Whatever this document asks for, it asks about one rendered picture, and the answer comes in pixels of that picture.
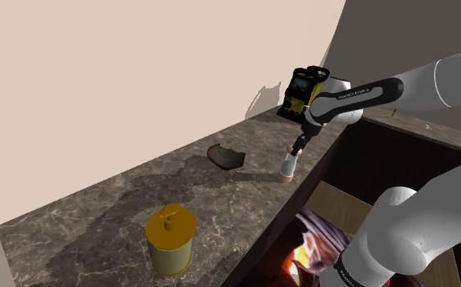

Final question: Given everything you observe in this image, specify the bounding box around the broken brown bowl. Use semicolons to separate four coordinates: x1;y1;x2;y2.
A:
206;143;246;171

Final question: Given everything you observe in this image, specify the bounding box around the yellow lidded jar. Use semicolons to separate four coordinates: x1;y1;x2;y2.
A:
144;202;198;278

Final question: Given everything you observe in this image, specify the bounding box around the patterned robot stand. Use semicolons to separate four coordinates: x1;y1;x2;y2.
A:
250;206;428;287

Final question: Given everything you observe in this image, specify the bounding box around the yellow and black device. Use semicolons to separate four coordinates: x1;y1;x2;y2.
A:
275;65;331;124

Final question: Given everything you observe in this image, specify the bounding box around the white and peach bottle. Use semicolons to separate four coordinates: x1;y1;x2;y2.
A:
276;143;304;183

